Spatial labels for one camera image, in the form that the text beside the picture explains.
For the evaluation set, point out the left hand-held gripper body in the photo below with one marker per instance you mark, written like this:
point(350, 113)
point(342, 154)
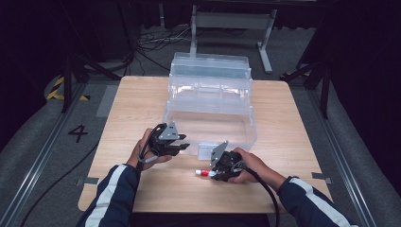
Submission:
point(167, 134)

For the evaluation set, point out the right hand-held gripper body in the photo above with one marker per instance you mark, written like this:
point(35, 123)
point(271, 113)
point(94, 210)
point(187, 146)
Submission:
point(231, 162)

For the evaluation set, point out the red and white tube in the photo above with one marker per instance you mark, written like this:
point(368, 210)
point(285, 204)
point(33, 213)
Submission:
point(203, 173)

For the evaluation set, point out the clear plastic storage box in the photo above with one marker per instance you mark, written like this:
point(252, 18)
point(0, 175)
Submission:
point(209, 104)

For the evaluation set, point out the person's right hand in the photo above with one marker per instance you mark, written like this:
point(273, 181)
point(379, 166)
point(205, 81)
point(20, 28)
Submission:
point(257, 170)

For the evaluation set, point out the person's left hand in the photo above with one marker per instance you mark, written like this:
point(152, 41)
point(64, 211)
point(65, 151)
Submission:
point(138, 156)

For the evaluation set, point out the gray tape strip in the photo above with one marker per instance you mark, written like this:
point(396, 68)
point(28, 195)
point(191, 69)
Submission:
point(321, 177)
point(90, 181)

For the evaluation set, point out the black metal stand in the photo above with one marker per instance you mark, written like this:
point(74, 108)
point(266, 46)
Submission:
point(324, 88)
point(67, 82)

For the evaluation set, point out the yellow and black floor tape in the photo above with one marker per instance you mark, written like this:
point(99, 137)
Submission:
point(53, 94)

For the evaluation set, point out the black curtain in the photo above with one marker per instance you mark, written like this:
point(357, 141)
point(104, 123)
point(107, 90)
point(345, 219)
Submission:
point(372, 78)

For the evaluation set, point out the metal floor rail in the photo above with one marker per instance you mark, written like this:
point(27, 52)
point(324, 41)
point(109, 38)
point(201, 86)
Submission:
point(38, 164)
point(343, 157)

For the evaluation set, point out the white metal desk frame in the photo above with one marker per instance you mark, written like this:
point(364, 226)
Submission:
point(233, 20)

